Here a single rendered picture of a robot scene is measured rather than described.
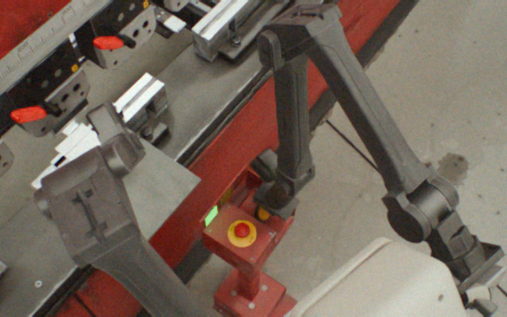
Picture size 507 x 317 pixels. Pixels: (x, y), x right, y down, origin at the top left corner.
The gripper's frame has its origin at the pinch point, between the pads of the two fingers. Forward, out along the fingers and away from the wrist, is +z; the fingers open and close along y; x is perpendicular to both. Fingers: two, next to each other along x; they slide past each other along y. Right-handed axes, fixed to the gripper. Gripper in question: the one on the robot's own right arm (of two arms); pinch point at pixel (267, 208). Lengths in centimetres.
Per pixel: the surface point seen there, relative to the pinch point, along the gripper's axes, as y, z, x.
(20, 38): 50, -53, 22
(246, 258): -3.0, -1.4, 14.4
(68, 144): 45, -12, 21
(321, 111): 3, 76, -79
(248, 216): 2.8, 0.1, 5.0
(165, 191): 20.9, -18.0, 18.1
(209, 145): 22.7, 6.7, -7.1
